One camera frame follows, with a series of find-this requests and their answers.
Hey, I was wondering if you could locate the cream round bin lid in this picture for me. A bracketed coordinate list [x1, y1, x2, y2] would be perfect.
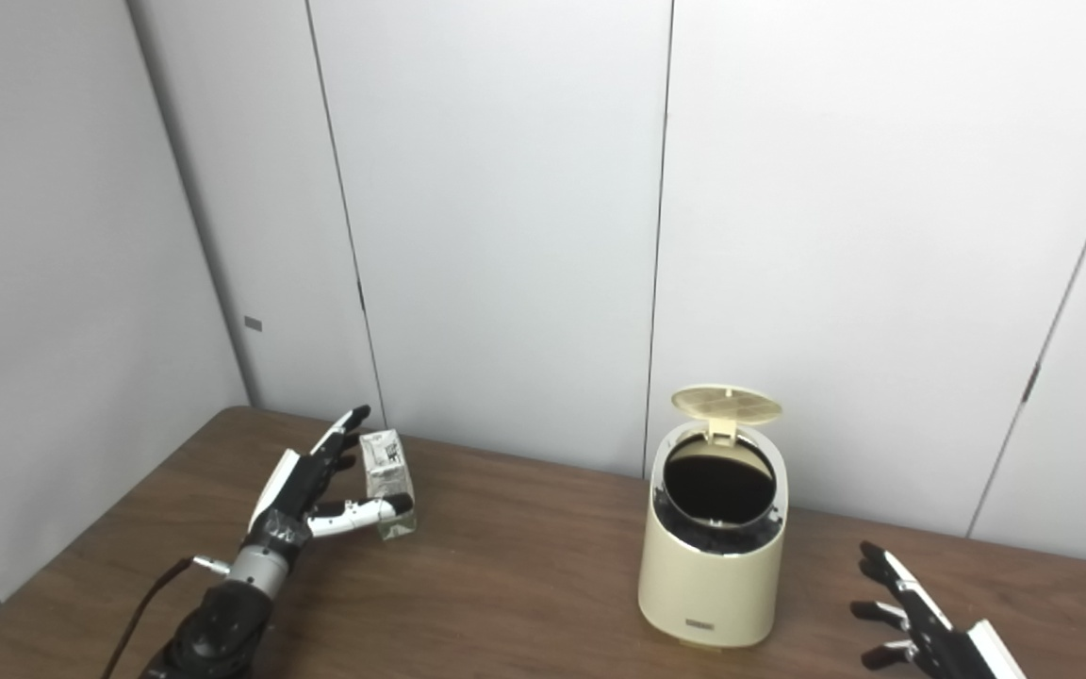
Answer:
[671, 384, 783, 444]

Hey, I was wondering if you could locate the cream-colored trash bin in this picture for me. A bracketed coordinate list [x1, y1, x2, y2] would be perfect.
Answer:
[637, 420, 789, 650]

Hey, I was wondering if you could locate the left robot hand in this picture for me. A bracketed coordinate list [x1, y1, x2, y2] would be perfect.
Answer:
[241, 406, 415, 567]

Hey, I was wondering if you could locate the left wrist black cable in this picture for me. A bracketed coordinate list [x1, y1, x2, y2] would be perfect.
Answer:
[100, 555, 231, 679]

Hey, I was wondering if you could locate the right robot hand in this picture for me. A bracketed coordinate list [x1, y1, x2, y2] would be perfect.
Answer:
[849, 540, 1027, 679]

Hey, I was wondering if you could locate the white green milk carton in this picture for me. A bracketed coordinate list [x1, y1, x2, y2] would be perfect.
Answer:
[358, 429, 418, 541]

